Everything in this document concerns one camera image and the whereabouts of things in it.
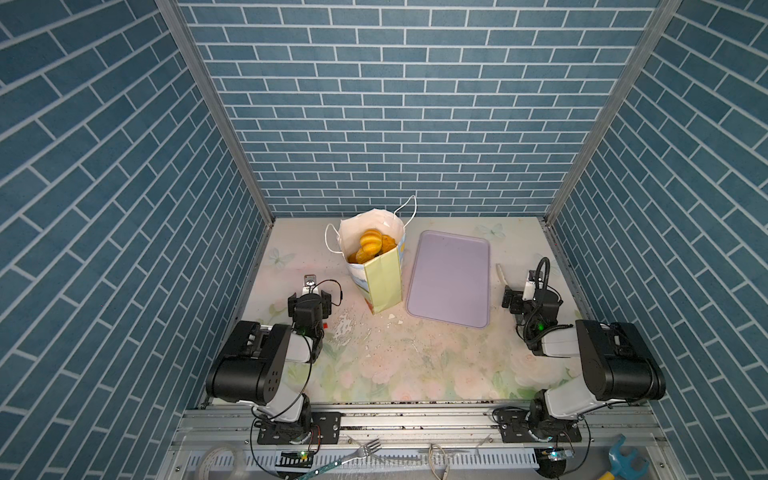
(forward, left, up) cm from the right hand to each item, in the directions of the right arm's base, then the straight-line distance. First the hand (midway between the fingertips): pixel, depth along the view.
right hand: (523, 284), depth 94 cm
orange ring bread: (+1, +52, +9) cm, 52 cm away
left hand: (-8, +67, 0) cm, 68 cm away
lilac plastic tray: (+5, +22, -8) cm, 24 cm away
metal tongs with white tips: (+7, +5, -4) cm, 9 cm away
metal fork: (-47, +44, -4) cm, 64 cm away
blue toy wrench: (-45, -18, -6) cm, 49 cm away
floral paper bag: (-10, +44, +13) cm, 47 cm away
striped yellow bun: (+3, +48, +14) cm, 50 cm away
